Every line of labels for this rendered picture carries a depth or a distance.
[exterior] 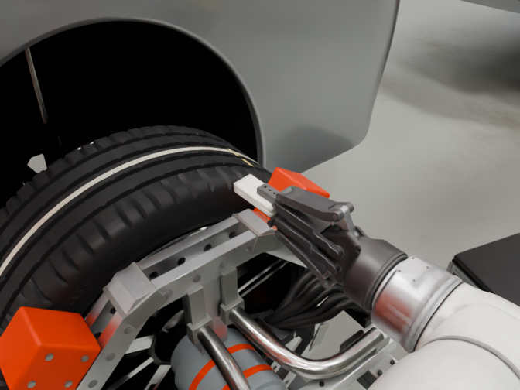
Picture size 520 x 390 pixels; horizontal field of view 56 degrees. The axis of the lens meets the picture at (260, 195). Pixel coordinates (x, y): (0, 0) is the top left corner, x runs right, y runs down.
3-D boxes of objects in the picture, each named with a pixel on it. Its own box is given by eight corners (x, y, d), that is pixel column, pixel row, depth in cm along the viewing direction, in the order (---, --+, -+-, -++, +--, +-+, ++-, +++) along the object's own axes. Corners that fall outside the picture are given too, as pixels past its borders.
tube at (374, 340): (302, 270, 85) (306, 224, 79) (389, 343, 73) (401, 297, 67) (220, 320, 77) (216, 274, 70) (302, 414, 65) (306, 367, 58)
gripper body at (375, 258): (403, 292, 57) (341, 248, 62) (419, 241, 51) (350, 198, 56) (364, 330, 53) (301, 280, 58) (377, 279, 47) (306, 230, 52)
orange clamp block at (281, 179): (276, 218, 85) (300, 172, 83) (306, 242, 80) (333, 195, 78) (250, 213, 80) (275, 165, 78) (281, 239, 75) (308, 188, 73)
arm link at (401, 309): (474, 265, 48) (422, 234, 51) (425, 318, 43) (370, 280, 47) (450, 319, 54) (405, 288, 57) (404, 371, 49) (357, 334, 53)
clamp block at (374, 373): (357, 346, 82) (361, 326, 79) (400, 384, 76) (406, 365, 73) (336, 362, 79) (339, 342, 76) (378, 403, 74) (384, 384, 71)
